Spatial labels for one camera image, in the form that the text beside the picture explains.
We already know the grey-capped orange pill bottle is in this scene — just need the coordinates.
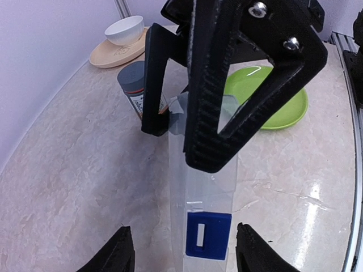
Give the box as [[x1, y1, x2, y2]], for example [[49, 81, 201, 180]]
[[117, 60, 171, 121]]

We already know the green plate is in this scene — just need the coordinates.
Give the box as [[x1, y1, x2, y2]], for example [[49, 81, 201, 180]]
[[224, 65, 309, 130]]

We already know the white ceramic bowl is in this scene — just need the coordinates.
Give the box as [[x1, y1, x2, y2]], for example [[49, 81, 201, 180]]
[[104, 15, 145, 46]]

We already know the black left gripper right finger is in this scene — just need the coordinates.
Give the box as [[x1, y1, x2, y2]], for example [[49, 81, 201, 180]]
[[235, 223, 298, 272]]

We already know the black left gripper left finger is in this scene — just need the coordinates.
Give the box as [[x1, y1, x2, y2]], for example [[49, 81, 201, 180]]
[[77, 226, 135, 272]]

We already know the beige wooden plate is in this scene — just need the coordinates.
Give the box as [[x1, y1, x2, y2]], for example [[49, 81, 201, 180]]
[[89, 28, 148, 69]]

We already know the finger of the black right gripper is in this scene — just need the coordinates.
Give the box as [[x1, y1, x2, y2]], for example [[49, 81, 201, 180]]
[[141, 23, 182, 137], [162, 1, 327, 173]]

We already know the front aluminium rail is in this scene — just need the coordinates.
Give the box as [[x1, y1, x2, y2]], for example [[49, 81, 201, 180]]
[[331, 32, 362, 271]]

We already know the clear plastic pill organizer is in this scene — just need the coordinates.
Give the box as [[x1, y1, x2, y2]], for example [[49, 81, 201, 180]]
[[168, 92, 238, 271]]

